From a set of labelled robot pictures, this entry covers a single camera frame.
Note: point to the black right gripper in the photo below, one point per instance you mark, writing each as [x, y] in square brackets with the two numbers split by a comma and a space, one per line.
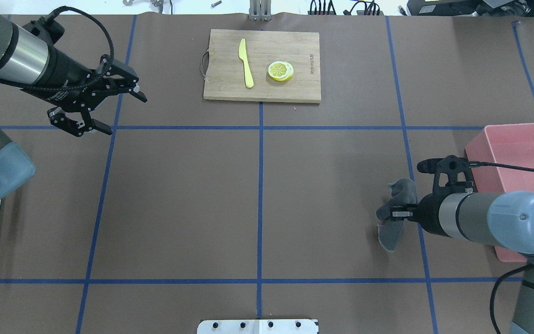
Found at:
[429, 212]

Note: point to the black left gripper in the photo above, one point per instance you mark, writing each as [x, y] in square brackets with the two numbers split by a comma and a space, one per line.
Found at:
[61, 74]

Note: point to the grey cleaning cloth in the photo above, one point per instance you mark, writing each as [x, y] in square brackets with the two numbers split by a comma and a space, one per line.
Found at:
[402, 192]

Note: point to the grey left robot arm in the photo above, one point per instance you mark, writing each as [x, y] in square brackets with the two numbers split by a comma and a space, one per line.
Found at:
[31, 62]

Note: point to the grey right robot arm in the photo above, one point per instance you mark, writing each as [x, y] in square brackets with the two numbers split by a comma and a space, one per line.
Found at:
[499, 219]

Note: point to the bamboo cutting board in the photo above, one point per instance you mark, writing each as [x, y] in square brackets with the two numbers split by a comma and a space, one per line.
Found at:
[225, 76]

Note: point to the yellow plastic knife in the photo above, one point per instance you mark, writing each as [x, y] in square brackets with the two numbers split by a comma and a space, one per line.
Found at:
[242, 52]

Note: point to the pink plastic bin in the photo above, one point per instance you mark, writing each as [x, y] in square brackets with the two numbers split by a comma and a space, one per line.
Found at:
[510, 144]

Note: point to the yellow lemon slice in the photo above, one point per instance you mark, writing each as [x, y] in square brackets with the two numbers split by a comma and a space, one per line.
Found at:
[280, 71]

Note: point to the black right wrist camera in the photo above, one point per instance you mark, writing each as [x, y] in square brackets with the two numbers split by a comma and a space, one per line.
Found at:
[451, 175]

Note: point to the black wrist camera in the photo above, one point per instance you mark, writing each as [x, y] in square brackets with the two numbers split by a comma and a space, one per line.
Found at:
[451, 175]
[46, 29]

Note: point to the metal cutting board handle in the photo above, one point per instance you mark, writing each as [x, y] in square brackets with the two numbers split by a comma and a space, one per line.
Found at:
[204, 63]

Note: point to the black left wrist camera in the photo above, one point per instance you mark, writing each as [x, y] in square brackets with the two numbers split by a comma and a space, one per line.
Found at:
[46, 29]

